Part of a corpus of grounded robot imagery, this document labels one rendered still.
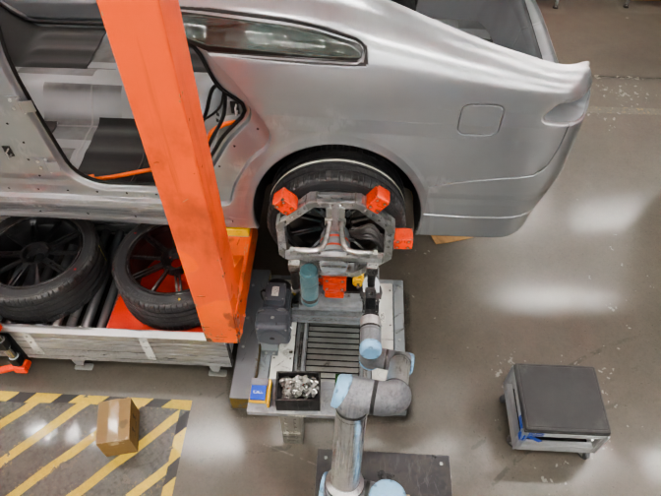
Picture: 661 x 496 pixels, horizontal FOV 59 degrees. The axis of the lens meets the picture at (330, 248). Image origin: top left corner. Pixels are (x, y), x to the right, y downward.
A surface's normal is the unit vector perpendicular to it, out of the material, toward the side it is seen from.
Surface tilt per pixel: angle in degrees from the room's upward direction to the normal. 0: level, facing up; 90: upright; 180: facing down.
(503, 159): 90
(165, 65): 90
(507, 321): 0
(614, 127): 0
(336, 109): 90
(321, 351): 0
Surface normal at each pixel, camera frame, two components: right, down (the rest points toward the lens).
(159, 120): -0.05, 0.78
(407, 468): 0.00, -0.62
